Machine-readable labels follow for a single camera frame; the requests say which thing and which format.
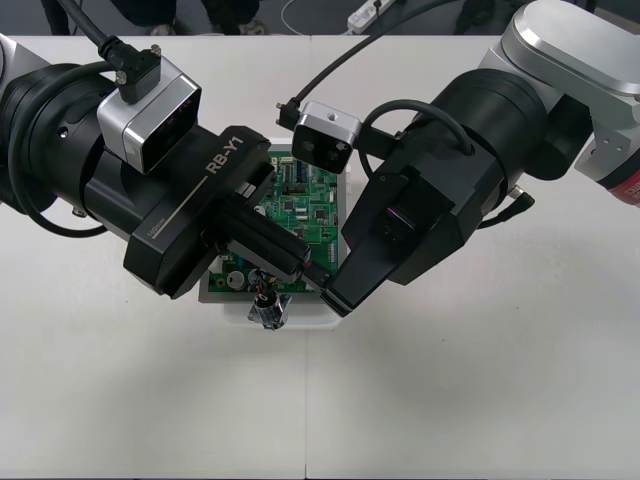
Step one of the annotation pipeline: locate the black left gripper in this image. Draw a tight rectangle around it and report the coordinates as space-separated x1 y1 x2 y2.
83 123 312 302

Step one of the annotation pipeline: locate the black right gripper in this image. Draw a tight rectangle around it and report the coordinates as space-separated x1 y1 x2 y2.
319 143 507 320

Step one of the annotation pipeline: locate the cable bundle with metal plug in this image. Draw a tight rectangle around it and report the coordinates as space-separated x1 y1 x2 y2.
246 259 332 333

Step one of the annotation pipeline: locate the white power strip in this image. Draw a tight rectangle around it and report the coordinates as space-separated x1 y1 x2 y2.
347 0 396 36

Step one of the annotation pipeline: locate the person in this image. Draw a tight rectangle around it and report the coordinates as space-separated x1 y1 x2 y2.
39 0 266 36

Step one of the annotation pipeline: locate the green circuit board grey frame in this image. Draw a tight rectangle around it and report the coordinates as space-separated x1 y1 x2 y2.
199 144 351 305

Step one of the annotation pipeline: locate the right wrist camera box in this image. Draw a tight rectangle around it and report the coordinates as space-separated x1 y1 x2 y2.
291 100 362 175

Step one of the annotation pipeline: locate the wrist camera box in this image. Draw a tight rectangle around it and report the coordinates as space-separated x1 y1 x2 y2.
291 100 362 175
96 43 203 175

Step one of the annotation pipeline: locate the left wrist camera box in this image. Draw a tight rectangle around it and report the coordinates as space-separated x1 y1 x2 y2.
96 43 203 175

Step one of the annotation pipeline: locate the thin white cable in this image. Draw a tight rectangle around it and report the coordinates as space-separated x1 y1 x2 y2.
279 0 354 36

